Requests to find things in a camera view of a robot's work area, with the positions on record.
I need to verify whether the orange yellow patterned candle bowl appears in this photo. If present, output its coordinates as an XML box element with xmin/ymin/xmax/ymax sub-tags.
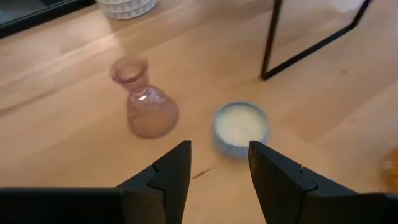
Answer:
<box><xmin>381</xmin><ymin>147</ymin><xmax>398</xmax><ymax>192</ymax></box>

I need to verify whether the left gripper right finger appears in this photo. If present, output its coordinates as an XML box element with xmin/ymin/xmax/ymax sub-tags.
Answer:
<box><xmin>248</xmin><ymin>140</ymin><xmax>398</xmax><ymax>224</ymax></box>

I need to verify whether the light blue patterned candle bowl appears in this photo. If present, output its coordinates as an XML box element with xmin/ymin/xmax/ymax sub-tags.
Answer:
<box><xmin>213</xmin><ymin>101</ymin><xmax>271</xmax><ymax>159</ymax></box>

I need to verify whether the wooden shelf with black frame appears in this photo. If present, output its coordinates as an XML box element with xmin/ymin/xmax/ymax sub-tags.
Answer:
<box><xmin>260</xmin><ymin>0</ymin><xmax>373</xmax><ymax>81</ymax></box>

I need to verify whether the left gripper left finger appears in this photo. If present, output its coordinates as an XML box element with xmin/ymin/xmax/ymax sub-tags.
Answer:
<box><xmin>0</xmin><ymin>139</ymin><xmax>192</xmax><ymax>224</ymax></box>

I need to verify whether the black aluminium table frame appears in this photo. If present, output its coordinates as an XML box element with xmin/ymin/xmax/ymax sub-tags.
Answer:
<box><xmin>0</xmin><ymin>0</ymin><xmax>96</xmax><ymax>40</ymax></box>

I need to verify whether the white triangle pattern planter pot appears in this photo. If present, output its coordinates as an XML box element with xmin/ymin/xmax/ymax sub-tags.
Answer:
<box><xmin>96</xmin><ymin>0</ymin><xmax>158</xmax><ymax>21</ymax></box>

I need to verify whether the pink ribbed glass candlestick holder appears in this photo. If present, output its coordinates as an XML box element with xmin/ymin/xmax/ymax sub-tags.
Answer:
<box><xmin>109</xmin><ymin>57</ymin><xmax>180</xmax><ymax>139</ymax></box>

